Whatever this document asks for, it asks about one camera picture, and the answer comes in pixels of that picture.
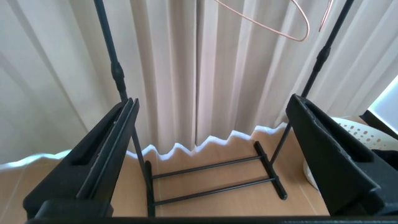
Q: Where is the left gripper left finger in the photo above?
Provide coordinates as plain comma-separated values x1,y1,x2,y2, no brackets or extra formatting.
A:
23,98,140,218

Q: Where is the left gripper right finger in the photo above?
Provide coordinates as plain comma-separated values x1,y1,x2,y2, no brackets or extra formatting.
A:
285,94,398,217

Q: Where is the pink clothes hanger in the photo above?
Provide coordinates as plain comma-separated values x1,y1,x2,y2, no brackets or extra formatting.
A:
213,0,310,42
318,0,335,32

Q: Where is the white laundry basket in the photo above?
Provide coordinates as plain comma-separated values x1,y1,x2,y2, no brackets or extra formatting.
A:
303,116,398,190

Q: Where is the black clothes rack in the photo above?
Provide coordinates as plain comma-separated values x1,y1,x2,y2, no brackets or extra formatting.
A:
93,0,355,218

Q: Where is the black garment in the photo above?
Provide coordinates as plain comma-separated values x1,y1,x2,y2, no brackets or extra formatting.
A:
371,148,398,171

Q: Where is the beige curtain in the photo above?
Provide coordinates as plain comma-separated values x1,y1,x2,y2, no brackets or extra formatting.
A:
0,0,398,165

